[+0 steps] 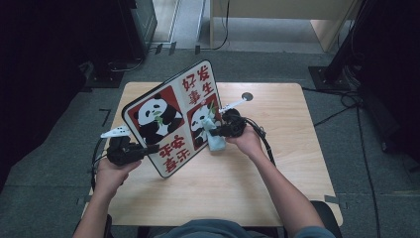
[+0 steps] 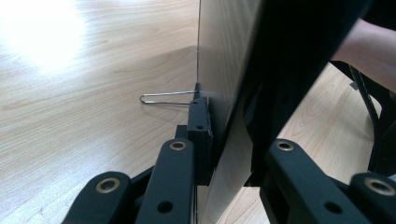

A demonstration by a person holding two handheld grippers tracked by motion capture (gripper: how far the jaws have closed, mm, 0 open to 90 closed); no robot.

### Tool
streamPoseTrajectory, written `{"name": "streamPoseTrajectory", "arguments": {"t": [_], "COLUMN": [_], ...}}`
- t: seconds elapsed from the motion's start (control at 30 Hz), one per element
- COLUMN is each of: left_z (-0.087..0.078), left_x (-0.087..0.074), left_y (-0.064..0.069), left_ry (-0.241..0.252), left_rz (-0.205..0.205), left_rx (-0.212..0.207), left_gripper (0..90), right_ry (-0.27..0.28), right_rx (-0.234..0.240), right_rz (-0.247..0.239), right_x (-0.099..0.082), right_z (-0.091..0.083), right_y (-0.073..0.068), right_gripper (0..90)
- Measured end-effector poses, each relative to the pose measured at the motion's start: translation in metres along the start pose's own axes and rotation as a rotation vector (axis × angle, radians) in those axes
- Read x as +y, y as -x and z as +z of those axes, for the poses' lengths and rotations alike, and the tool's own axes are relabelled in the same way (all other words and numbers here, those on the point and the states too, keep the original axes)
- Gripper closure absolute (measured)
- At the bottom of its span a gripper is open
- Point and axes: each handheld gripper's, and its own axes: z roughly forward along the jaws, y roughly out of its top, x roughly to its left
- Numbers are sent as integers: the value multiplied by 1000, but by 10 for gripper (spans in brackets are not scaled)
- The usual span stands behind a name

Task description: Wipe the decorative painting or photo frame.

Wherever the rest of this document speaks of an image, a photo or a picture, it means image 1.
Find person's blue shirt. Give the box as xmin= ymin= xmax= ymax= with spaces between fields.
xmin=155 ymin=218 xmax=336 ymax=238

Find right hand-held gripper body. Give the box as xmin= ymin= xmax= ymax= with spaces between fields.
xmin=217 ymin=98 xmax=249 ymax=139

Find black stand with base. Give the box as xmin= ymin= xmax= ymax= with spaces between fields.
xmin=308 ymin=0 xmax=375 ymax=92

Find black chair armrest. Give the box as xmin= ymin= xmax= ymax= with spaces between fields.
xmin=103 ymin=213 xmax=114 ymax=238
xmin=310 ymin=200 xmax=344 ymax=238

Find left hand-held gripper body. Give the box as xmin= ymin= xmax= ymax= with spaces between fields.
xmin=99 ymin=124 xmax=148 ymax=167

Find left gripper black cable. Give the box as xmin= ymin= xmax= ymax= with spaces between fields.
xmin=89 ymin=137 xmax=110 ymax=192

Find person's left hand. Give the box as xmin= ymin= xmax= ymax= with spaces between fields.
xmin=94 ymin=158 xmax=143 ymax=196

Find light blue cloth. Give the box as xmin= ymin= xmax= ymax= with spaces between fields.
xmin=201 ymin=117 xmax=228 ymax=153

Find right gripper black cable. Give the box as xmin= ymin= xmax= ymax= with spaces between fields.
xmin=244 ymin=117 xmax=276 ymax=167

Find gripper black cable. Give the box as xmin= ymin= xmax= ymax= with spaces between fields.
xmin=89 ymin=137 xmax=110 ymax=192
xmin=244 ymin=117 xmax=276 ymax=167

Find black floor cable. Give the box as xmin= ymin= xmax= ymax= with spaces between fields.
xmin=301 ymin=86 xmax=381 ymax=238

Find person's right hand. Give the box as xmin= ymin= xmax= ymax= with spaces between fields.
xmin=226 ymin=127 xmax=265 ymax=161

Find panda picture board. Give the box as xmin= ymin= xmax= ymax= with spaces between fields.
xmin=121 ymin=59 xmax=228 ymax=179

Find black hanging cable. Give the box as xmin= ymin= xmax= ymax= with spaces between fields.
xmin=197 ymin=0 xmax=231 ymax=52

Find light wooden desk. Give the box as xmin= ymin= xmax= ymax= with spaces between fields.
xmin=209 ymin=0 xmax=361 ymax=53

